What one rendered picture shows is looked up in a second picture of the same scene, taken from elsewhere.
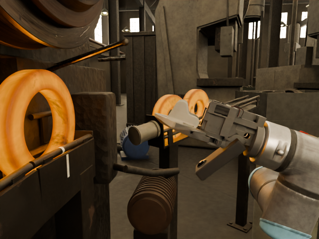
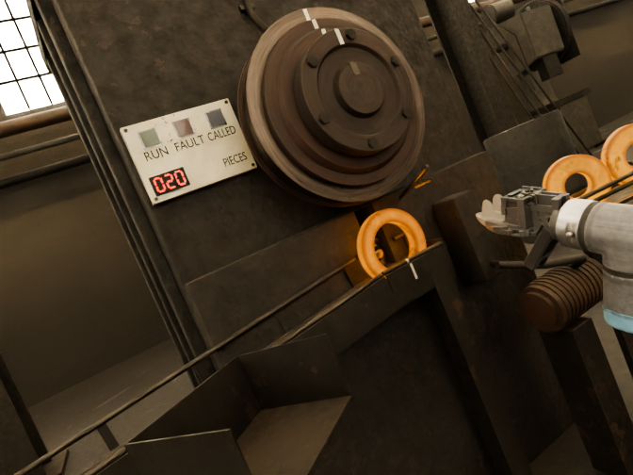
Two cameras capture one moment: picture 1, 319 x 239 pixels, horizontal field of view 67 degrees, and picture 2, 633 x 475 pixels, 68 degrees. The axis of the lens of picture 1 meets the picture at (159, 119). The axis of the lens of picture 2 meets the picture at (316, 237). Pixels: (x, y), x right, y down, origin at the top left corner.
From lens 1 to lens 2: 77 cm
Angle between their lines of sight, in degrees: 57
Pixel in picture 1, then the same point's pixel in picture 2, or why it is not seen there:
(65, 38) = (386, 185)
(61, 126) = (413, 241)
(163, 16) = not seen: outside the picture
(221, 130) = (518, 221)
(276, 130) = (566, 211)
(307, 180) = (609, 259)
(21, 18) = (349, 198)
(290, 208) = (607, 289)
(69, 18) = (380, 174)
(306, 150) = (595, 227)
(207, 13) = not seen: outside the picture
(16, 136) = (371, 258)
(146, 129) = not seen: hidden behind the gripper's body
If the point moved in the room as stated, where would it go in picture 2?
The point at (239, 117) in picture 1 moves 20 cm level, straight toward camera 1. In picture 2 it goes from (535, 204) to (448, 246)
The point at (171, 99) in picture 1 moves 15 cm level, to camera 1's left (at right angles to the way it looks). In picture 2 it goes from (564, 165) to (512, 180)
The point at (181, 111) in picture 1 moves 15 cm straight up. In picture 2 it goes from (488, 209) to (462, 143)
